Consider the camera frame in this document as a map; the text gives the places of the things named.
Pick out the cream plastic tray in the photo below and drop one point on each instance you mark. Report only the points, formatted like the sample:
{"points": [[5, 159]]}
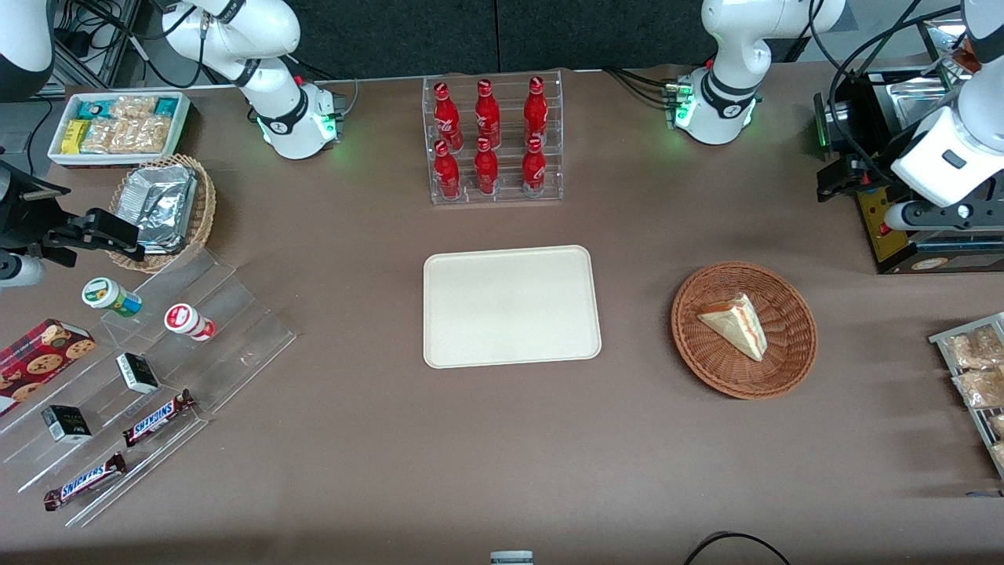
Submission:
{"points": [[510, 306]]}

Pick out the black hot food display case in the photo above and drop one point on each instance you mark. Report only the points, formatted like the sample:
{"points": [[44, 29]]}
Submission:
{"points": [[871, 243]]}

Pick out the steel food pan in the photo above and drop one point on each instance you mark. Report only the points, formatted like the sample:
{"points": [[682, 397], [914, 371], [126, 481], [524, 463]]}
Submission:
{"points": [[925, 102]]}

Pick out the small black box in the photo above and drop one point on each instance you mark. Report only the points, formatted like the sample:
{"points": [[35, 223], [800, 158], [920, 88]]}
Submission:
{"points": [[137, 373], [67, 424]]}

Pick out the triangular sandwich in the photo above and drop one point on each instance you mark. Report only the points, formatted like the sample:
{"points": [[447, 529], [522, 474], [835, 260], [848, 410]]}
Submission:
{"points": [[737, 326]]}

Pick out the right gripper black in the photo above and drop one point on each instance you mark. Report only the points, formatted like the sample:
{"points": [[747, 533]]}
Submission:
{"points": [[17, 210]]}

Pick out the white snack bin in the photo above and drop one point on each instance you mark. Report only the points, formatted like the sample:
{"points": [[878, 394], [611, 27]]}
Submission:
{"points": [[182, 118]]}

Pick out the clear acrylic bottle rack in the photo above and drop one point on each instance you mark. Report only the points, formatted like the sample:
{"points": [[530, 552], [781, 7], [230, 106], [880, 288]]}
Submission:
{"points": [[506, 196]]}

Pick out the clear pastry packet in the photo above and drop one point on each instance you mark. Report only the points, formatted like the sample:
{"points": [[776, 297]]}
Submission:
{"points": [[980, 388], [973, 349], [998, 425], [999, 453]]}

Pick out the large brown wicker basket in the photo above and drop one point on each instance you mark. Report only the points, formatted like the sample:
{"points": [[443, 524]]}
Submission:
{"points": [[788, 353]]}

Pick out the green lid yogurt cup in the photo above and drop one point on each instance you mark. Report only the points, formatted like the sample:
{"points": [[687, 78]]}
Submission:
{"points": [[106, 294]]}

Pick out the snickers chocolate bar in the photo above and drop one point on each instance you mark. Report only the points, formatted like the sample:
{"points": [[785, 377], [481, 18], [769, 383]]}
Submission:
{"points": [[157, 418], [82, 482]]}

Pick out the red lid yogurt cup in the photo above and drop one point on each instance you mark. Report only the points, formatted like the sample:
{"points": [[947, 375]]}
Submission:
{"points": [[184, 320]]}

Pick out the teal snack packet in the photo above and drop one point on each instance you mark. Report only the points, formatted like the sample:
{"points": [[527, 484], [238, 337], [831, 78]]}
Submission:
{"points": [[166, 107], [94, 110]]}

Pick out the clear acrylic stepped stand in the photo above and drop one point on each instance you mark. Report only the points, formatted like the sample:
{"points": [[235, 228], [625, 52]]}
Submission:
{"points": [[235, 329]]}

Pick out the clear cracker packet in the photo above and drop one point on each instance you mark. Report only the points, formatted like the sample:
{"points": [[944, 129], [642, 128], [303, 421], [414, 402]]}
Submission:
{"points": [[133, 107], [147, 135], [102, 136]]}

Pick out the small tan wicker basket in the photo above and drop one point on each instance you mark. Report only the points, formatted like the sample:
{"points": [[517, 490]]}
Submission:
{"points": [[205, 208]]}

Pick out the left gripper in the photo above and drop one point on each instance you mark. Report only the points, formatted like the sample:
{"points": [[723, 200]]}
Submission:
{"points": [[869, 166]]}

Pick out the red cookie box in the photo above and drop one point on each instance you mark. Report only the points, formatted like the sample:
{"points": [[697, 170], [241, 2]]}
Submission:
{"points": [[39, 361]]}

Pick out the yellow snack bar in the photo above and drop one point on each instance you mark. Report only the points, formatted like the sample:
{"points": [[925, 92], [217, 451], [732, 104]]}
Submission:
{"points": [[74, 137]]}

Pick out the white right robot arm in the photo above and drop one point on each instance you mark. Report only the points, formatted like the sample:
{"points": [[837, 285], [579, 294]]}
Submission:
{"points": [[267, 31]]}

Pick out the aluminium frame rack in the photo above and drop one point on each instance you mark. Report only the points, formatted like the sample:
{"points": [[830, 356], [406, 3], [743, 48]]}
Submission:
{"points": [[102, 39]]}

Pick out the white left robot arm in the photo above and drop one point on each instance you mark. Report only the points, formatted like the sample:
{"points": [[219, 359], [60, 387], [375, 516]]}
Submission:
{"points": [[722, 47]]}

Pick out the red cola bottle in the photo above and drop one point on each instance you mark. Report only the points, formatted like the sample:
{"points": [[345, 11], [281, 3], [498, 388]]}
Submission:
{"points": [[536, 110], [447, 118], [534, 171], [447, 174], [487, 114], [486, 171]]}

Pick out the small grey device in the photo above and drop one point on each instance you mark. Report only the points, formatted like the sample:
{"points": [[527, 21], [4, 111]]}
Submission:
{"points": [[511, 558]]}

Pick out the silver foil package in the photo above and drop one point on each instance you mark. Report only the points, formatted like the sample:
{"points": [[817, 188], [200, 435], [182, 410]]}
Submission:
{"points": [[161, 204]]}

